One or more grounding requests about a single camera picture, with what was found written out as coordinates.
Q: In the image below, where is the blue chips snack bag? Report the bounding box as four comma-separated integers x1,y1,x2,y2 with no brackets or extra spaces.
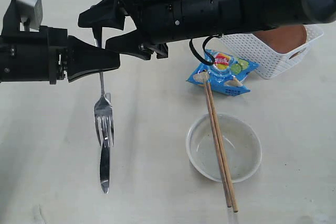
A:
187,49,259,96

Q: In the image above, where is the silver metal knife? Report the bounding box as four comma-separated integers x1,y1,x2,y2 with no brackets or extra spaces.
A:
99,92,112,195

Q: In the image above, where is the white perforated plastic basket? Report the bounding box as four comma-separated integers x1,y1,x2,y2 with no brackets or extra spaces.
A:
220,25,323,79

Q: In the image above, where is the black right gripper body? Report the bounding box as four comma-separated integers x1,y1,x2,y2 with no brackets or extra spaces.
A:
119,0,236,58

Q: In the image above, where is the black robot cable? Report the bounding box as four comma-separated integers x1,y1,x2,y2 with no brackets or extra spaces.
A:
188,35,224,66

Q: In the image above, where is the silver metal fork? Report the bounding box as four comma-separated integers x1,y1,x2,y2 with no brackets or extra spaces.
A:
94,71,114,147

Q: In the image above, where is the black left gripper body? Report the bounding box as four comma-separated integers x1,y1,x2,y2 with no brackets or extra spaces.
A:
1,26,68,84

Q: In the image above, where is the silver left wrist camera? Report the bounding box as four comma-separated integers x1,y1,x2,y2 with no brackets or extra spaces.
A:
1,0,43,36

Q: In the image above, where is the brown round plate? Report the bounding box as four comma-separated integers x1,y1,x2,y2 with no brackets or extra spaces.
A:
254,25,307,54

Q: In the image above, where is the white ceramic bowl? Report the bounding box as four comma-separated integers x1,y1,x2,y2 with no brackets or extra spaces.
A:
185,113,262,183

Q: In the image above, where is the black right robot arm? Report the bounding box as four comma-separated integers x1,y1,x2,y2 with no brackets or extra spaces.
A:
78,0,335,60

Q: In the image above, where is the wooden chopstick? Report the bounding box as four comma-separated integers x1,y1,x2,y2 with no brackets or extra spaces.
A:
205,82,238,212
203,81,232,208

